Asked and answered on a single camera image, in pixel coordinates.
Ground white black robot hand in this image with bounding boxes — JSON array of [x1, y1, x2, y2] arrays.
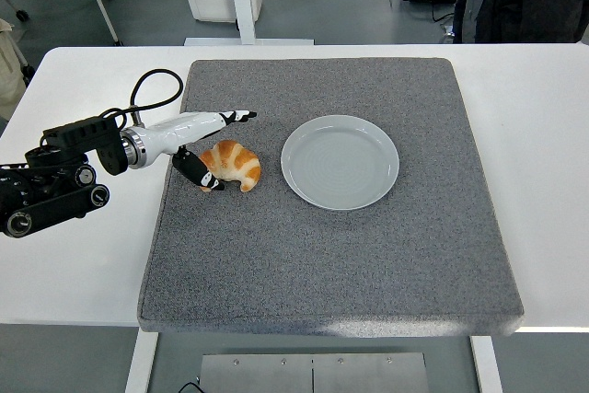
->
[[135, 110, 258, 193]]

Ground golden croissant bread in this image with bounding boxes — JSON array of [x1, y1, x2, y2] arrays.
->
[[198, 139, 262, 192]]

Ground grey round plate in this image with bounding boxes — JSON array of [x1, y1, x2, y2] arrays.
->
[[280, 114, 400, 212]]

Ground grey metal plate with screws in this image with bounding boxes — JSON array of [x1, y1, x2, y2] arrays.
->
[[199, 352, 430, 393]]

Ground grey felt mat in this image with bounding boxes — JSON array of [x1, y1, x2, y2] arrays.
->
[[136, 57, 525, 338]]

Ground white table leg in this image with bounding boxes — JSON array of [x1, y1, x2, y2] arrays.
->
[[123, 332, 160, 393], [468, 335, 505, 393]]

